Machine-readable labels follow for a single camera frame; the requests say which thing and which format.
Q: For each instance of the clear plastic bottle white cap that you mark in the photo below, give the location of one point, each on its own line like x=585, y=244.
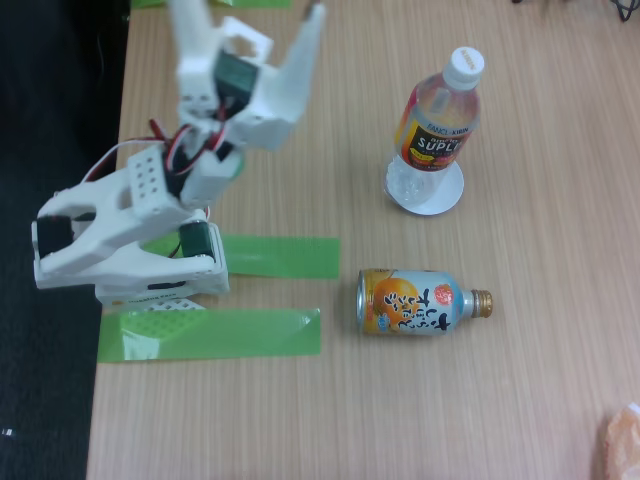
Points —
x=435, y=140

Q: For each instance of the orange aluminium bottle can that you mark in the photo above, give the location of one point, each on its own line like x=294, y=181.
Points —
x=410, y=302

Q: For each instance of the short green tape strip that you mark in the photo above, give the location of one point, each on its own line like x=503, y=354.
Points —
x=290, y=260

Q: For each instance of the small white round plate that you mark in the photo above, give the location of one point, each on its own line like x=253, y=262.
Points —
x=450, y=192

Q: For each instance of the wide green tape strip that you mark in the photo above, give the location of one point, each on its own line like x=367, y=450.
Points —
x=250, y=332

